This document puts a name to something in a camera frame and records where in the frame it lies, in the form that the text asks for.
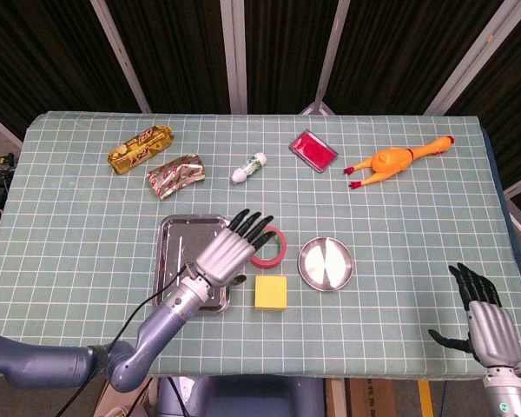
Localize orange rubber chicken toy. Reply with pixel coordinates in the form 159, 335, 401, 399
343, 135, 456, 190

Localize brown cardboard box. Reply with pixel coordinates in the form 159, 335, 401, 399
349, 377, 399, 417

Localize green checkered tablecloth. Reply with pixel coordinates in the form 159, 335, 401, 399
0, 111, 521, 378

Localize yellow cube block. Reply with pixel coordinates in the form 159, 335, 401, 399
254, 275, 288, 313

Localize round steel plate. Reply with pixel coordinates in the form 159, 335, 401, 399
297, 236, 355, 292

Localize silver red snack wrapper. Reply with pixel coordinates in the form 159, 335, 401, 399
146, 152, 207, 201

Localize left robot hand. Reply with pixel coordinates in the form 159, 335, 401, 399
195, 208, 277, 291

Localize black curtain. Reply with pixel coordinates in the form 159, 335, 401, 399
0, 0, 521, 192

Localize small white green bottle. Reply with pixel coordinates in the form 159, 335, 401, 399
229, 152, 268, 185

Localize rectangular steel tray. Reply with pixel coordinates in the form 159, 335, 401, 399
155, 213, 232, 318

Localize white frame post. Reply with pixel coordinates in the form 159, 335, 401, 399
301, 0, 352, 116
89, 0, 152, 114
424, 0, 521, 116
219, 0, 248, 115

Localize red tape roll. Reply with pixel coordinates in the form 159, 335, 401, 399
248, 225, 288, 270

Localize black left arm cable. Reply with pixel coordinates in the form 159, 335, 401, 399
56, 262, 190, 417

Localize gold biscuit pack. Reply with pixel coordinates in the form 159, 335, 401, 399
107, 124, 175, 175

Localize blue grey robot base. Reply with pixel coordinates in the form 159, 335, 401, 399
155, 375, 327, 417

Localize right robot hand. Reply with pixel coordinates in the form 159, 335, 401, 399
428, 262, 521, 370

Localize red ink pad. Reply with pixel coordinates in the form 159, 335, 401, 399
288, 128, 340, 175

